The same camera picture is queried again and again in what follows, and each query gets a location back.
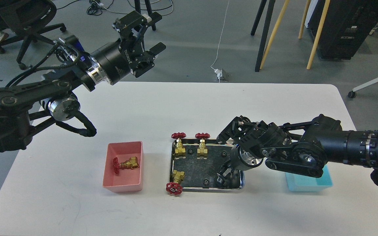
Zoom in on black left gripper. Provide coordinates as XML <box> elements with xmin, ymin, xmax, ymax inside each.
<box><xmin>89</xmin><ymin>11</ymin><xmax>166</xmax><ymax>86</ymax></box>

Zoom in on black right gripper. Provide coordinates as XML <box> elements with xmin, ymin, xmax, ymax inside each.
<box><xmin>216</xmin><ymin>146</ymin><xmax>264</xmax><ymax>187</ymax></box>

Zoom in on brass valve red wheel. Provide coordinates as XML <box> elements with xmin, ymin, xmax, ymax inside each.
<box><xmin>113</xmin><ymin>156</ymin><xmax>140</xmax><ymax>175</ymax></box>

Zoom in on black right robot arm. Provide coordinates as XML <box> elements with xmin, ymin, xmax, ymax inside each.
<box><xmin>216</xmin><ymin>114</ymin><xmax>378</xmax><ymax>186</ymax></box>

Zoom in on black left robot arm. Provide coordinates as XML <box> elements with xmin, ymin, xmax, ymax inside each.
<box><xmin>0</xmin><ymin>11</ymin><xmax>166</xmax><ymax>152</ymax></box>

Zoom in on brass valve top middle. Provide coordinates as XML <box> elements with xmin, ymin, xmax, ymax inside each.
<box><xmin>195</xmin><ymin>133</ymin><xmax>210</xmax><ymax>159</ymax></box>

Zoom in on brass valve bottom left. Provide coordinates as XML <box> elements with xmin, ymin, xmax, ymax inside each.
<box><xmin>166</xmin><ymin>170</ymin><xmax>185</xmax><ymax>195</ymax></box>

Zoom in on brass valve top left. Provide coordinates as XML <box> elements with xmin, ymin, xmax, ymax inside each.
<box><xmin>171</xmin><ymin>132</ymin><xmax>186</xmax><ymax>159</ymax></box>

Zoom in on blue plastic box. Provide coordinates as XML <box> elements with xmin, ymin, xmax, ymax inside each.
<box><xmin>285</xmin><ymin>165</ymin><xmax>333</xmax><ymax>192</ymax></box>

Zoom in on pink plastic box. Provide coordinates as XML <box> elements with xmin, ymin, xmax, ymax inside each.
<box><xmin>102</xmin><ymin>141</ymin><xmax>143</xmax><ymax>192</ymax></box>

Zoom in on steel tray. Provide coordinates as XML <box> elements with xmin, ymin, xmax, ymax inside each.
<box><xmin>169</xmin><ymin>138</ymin><xmax>245</xmax><ymax>192</ymax></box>

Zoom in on black tripod stand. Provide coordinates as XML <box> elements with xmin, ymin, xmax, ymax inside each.
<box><xmin>133</xmin><ymin>0</ymin><xmax>157</xmax><ymax>31</ymax></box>

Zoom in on black and wood easel legs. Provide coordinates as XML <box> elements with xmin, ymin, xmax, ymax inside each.
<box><xmin>250</xmin><ymin>0</ymin><xmax>330</xmax><ymax>72</ymax></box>

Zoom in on black office chair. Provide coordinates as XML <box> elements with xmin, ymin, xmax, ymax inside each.
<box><xmin>0</xmin><ymin>0</ymin><xmax>67</xmax><ymax>70</ymax></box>

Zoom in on black cabinet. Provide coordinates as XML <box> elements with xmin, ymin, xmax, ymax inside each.
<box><xmin>317</xmin><ymin>0</ymin><xmax>378</xmax><ymax>60</ymax></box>

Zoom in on white power adapter with cable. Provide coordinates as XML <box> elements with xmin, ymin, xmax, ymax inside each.
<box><xmin>210</xmin><ymin>0</ymin><xmax>230</xmax><ymax>83</ymax></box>

